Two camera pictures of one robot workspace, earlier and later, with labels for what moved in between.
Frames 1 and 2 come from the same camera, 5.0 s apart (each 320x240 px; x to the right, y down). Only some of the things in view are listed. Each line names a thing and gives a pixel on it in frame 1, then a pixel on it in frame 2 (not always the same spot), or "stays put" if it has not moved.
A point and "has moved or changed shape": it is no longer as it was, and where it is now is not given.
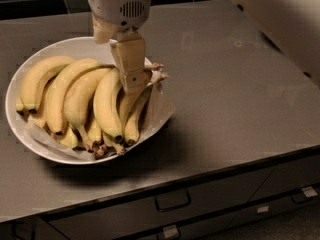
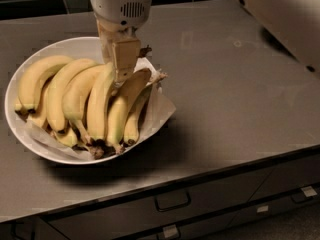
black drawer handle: x=172 y=201 stays put
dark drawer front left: x=131 y=214 stays put
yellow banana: x=132 y=100 -> x=120 y=104
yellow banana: x=33 y=78 stays put
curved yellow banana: x=104 y=106 has moved or changed shape
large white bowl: x=72 y=48 stays put
